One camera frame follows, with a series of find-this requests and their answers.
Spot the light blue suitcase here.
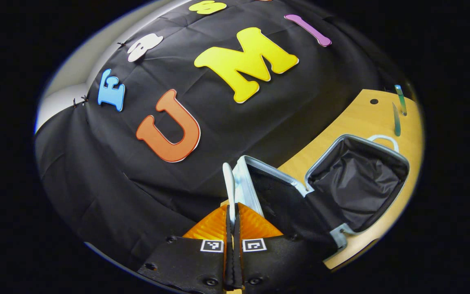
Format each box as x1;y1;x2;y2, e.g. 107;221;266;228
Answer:
222;134;411;262

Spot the black backdrop cloth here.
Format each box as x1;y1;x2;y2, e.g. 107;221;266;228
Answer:
35;0;415;270

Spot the blue white skin care tube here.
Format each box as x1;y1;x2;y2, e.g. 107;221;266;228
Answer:
392;102;401;137

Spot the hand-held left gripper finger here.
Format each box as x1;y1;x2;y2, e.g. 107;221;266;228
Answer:
234;202;337;294
137;203;235;293

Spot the blue clear skin care bottle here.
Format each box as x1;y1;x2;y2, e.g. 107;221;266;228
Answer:
394;85;408;116

